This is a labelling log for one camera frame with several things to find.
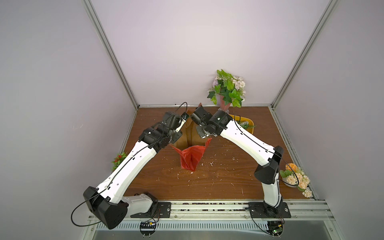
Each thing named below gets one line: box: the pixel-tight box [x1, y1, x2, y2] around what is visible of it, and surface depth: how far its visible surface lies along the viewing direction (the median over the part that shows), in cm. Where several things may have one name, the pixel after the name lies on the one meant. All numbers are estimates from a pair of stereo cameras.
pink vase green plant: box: [207, 69, 246, 113], surface depth 94 cm
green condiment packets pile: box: [236, 120, 258, 129], surface depth 99 cm
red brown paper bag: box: [169, 109, 212, 172], surface depth 68 cm
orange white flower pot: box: [279, 163, 313, 198], surface depth 72 cm
